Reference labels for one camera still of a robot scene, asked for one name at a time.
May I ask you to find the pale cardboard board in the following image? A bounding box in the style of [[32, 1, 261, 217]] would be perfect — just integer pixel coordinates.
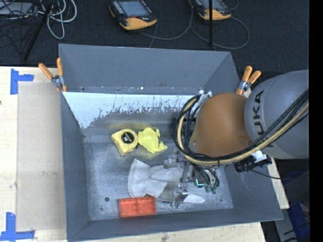
[[15, 81, 68, 233]]

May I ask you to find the yellow tape measure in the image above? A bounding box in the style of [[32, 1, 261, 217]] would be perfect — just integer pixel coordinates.
[[111, 129, 139, 156]]

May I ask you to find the black cylinder on white bracket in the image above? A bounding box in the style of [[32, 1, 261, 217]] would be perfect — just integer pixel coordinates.
[[234, 150, 281, 180]]

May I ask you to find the white work glove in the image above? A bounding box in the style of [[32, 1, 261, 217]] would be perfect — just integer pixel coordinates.
[[127, 158, 206, 204]]

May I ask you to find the grey metal bin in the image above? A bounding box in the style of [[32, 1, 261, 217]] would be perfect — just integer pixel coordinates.
[[58, 43, 284, 241]]

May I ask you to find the red-brown flat block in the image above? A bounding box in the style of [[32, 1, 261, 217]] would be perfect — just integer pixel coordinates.
[[118, 196, 157, 219]]

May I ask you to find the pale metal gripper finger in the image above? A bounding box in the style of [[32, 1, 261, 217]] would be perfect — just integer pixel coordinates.
[[170, 183, 190, 209], [163, 153, 184, 170]]

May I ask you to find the yellow rubber toy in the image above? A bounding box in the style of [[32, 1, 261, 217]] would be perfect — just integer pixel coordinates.
[[137, 127, 168, 154]]

